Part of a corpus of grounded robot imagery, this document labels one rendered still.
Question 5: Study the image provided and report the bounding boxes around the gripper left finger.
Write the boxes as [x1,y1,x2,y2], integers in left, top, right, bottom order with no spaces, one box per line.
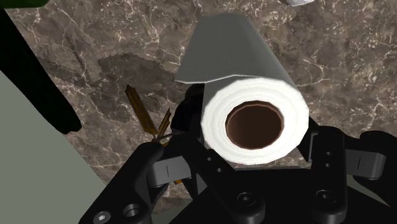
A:
[78,84,266,224]

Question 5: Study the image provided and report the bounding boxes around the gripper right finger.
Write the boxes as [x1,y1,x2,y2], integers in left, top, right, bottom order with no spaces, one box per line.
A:
[299,118,397,224]

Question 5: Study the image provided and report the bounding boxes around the white paper towel roll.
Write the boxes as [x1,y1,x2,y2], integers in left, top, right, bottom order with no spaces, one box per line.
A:
[174,13,310,166]

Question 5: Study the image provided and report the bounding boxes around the brown dry plant stems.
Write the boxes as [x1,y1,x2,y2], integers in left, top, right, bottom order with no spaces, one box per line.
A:
[124,84,184,186]

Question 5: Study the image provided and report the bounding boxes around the black long rounded object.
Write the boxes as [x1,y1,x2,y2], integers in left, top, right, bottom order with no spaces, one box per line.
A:
[0,8,83,136]

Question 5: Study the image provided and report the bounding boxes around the pale grey object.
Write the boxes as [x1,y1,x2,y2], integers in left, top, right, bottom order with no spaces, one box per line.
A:
[284,0,315,7]

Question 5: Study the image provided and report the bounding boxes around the green object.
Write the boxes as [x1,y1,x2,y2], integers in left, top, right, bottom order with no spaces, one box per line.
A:
[0,0,50,9]

